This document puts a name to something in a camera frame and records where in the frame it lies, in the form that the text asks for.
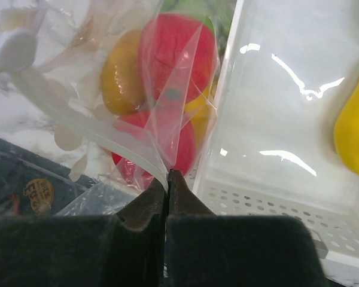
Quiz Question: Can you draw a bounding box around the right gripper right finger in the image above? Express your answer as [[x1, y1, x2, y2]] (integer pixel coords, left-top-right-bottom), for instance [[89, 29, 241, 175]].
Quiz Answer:
[[166, 170, 328, 286]]

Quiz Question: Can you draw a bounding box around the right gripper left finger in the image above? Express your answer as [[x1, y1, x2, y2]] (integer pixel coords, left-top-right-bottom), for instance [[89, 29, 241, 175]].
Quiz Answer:
[[0, 181, 168, 286]]

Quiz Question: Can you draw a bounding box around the red toy apple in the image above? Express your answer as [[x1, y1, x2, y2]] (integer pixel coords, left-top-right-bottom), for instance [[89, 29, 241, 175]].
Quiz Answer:
[[113, 107, 197, 175]]

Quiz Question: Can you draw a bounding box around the white perforated plastic basket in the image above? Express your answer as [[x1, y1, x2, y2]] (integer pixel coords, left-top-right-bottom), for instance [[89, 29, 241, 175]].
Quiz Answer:
[[193, 1, 359, 268]]

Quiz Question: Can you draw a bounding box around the yellow toy pear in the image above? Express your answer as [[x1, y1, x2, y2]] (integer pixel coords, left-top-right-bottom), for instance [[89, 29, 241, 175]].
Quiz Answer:
[[184, 83, 217, 148]]

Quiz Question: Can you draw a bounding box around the clear zip top bag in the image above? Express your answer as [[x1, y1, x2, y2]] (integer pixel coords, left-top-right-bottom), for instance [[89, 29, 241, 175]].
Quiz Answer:
[[0, 1, 235, 215]]

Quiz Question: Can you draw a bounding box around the yellow orange toy lemon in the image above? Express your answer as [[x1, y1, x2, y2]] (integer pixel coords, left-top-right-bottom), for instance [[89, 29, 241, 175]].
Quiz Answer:
[[101, 29, 146, 115]]

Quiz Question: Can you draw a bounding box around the red toy pomegranate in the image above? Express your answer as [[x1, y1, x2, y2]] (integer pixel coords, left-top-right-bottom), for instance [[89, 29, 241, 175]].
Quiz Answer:
[[138, 13, 217, 103]]

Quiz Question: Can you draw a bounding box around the green toy watermelon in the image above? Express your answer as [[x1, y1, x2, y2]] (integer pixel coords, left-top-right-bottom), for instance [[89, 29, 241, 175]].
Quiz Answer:
[[160, 0, 236, 33]]

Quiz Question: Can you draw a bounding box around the yellow toy mango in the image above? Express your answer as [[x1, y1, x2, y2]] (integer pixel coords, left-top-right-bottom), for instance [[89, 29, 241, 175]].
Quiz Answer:
[[333, 81, 359, 176]]

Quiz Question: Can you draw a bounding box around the black metal base rail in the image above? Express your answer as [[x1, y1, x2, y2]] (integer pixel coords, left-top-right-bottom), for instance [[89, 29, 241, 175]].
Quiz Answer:
[[0, 138, 98, 216]]

